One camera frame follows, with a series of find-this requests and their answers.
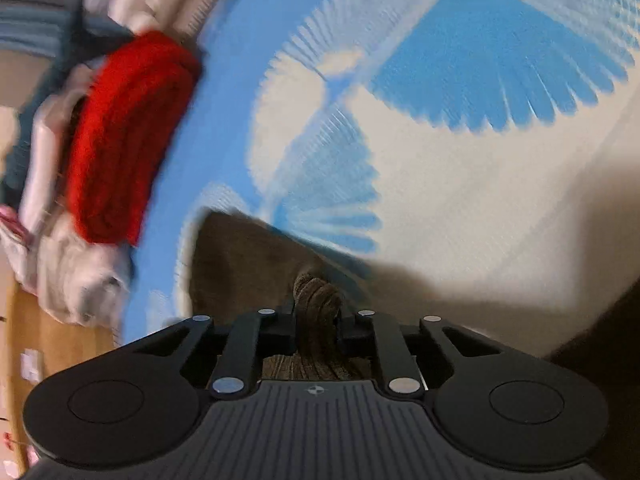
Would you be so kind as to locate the red knitted sweater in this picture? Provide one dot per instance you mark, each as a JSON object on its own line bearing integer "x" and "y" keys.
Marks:
{"x": 130, "y": 130}

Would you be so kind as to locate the white and pink cloth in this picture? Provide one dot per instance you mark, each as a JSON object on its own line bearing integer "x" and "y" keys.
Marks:
{"x": 42, "y": 160}

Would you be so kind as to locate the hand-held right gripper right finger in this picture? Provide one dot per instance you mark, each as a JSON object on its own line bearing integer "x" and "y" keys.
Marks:
{"x": 352, "y": 334}

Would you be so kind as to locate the cream folded blanket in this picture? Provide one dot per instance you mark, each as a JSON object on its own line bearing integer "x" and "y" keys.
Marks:
{"x": 82, "y": 270}

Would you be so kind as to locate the dark teal cloth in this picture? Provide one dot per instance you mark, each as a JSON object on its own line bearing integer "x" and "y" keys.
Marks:
{"x": 30, "y": 25}

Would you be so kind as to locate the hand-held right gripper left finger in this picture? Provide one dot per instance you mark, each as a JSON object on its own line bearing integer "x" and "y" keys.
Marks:
{"x": 279, "y": 334}

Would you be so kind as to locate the blue and white bed sheet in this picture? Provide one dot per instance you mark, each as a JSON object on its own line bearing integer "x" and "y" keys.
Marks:
{"x": 450, "y": 170}

